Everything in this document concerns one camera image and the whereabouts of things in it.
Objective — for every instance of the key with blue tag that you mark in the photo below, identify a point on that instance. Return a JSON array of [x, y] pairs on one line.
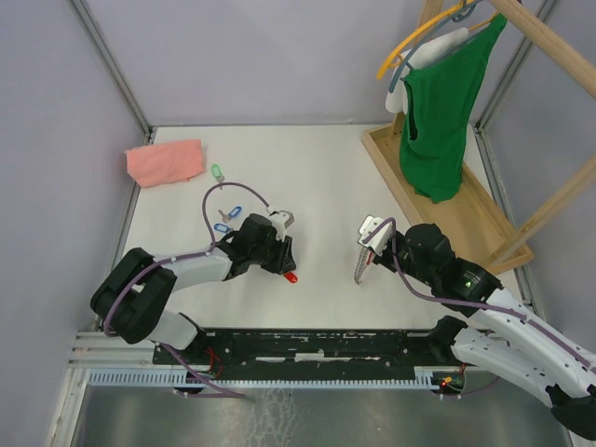
[[224, 228], [228, 216]]

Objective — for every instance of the yellow hanger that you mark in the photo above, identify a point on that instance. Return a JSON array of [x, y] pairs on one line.
[[419, 37]]

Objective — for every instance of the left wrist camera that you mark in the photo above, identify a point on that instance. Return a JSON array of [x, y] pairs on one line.
[[281, 220]]

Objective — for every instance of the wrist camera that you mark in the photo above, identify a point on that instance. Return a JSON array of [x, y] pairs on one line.
[[281, 220], [375, 232]]

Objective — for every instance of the key with green tag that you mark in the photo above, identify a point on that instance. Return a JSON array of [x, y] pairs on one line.
[[217, 173]]

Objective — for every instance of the aluminium frame rail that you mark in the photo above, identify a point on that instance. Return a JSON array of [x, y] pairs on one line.
[[525, 338]]

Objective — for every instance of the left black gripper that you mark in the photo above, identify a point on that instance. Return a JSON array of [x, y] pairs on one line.
[[284, 260]]

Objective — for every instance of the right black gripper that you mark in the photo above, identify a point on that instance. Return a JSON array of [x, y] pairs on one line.
[[382, 259]]

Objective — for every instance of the wooden clothes rack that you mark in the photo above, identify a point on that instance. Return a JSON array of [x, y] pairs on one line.
[[478, 229]]

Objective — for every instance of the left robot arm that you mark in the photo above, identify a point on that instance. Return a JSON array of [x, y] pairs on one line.
[[133, 298]]

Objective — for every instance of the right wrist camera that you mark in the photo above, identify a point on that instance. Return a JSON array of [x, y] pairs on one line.
[[375, 232]]

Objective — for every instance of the white cloth on hanger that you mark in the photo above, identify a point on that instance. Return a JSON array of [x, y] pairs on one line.
[[428, 53]]

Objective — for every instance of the blue-grey hanger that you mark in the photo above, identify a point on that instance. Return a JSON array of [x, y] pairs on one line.
[[410, 60]]

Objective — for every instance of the green shirt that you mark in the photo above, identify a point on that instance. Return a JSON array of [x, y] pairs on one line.
[[440, 98]]

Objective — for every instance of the key with red tag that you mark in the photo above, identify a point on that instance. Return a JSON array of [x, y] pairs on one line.
[[291, 277]]

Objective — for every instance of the pink folded cloth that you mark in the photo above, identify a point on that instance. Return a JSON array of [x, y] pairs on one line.
[[165, 163]]

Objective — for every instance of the silver chain keyring red tag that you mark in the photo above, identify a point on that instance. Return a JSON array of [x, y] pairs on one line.
[[363, 261]]

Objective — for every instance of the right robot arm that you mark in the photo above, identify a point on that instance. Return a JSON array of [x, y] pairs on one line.
[[567, 389]]

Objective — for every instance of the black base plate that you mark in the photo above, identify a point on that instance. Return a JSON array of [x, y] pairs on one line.
[[325, 355]]

